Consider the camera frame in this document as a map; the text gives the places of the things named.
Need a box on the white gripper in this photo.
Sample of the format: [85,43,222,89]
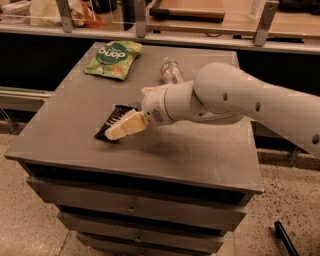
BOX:
[105,85,171,140]

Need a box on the black rxbar chocolate bar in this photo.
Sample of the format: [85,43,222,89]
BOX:
[94,105,135,143]

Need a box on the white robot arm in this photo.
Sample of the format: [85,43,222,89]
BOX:
[105,62,320,157]

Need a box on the green rice chip bag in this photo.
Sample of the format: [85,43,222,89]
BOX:
[84,41,143,81]

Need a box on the orange and white bag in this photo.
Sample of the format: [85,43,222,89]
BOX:
[30,0,102,29]

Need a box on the clear plastic water bottle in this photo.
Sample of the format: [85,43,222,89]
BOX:
[160,58,185,84]

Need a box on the grey drawer cabinet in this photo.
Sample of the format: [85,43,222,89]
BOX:
[6,46,263,256]

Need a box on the wooden board with black edge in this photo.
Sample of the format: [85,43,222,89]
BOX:
[149,0,225,23]

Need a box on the long wooden shelf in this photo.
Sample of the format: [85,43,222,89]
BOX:
[0,0,320,55]

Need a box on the black floor leg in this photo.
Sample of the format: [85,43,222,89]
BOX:
[274,221,299,256]

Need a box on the grey metal bracket middle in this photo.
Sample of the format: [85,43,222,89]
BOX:
[134,0,146,38]

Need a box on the grey metal bracket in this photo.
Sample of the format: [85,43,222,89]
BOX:
[253,0,279,47]
[134,0,146,38]
[56,0,74,33]

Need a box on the grey metal bracket left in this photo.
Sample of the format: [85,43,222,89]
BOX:
[56,0,74,33]

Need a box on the grey metal bracket right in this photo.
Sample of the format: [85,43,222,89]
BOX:
[253,0,279,47]

